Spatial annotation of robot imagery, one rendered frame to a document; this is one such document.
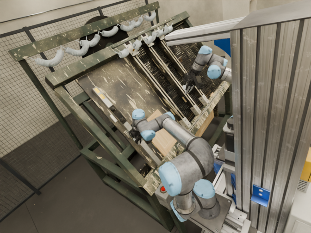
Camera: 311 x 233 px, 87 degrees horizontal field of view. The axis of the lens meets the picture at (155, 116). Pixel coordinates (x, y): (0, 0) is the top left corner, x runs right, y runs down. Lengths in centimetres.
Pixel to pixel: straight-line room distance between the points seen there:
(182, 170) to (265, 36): 48
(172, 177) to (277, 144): 42
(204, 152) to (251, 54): 36
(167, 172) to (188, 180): 8
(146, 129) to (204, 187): 45
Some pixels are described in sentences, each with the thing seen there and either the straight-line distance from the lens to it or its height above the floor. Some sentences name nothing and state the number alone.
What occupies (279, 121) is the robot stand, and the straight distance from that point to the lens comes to 72.
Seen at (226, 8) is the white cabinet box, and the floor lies 162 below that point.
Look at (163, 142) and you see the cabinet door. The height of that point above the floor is 99.
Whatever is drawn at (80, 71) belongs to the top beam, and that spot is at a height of 188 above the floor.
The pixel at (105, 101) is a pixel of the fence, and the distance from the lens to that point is 158.
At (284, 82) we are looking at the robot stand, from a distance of 64.
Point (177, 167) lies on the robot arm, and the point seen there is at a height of 167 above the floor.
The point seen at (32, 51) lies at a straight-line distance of 201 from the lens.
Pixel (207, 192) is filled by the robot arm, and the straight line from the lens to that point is 102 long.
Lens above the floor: 215
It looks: 32 degrees down
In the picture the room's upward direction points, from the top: 19 degrees counter-clockwise
